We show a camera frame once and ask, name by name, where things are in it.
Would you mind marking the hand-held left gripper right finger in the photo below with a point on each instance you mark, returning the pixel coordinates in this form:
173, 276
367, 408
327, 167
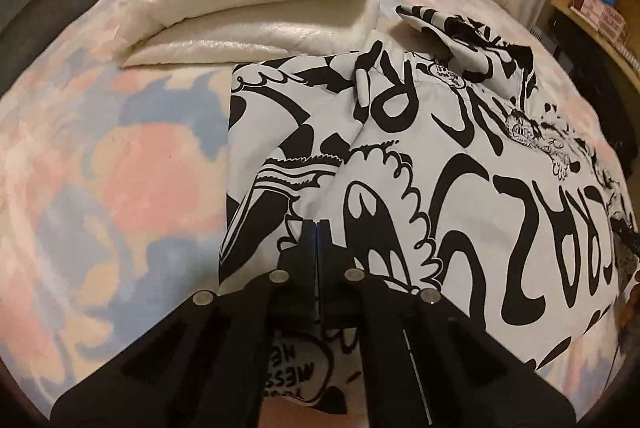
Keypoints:
327, 258

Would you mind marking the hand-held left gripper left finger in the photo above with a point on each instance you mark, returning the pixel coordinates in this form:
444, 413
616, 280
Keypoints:
300, 253

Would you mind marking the black and white printed jacket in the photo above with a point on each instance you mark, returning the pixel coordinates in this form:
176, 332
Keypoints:
450, 148

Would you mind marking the pastel patterned bed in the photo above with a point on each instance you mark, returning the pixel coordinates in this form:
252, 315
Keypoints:
125, 158

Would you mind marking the pink drawer organiser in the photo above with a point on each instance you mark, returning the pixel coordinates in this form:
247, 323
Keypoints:
600, 14

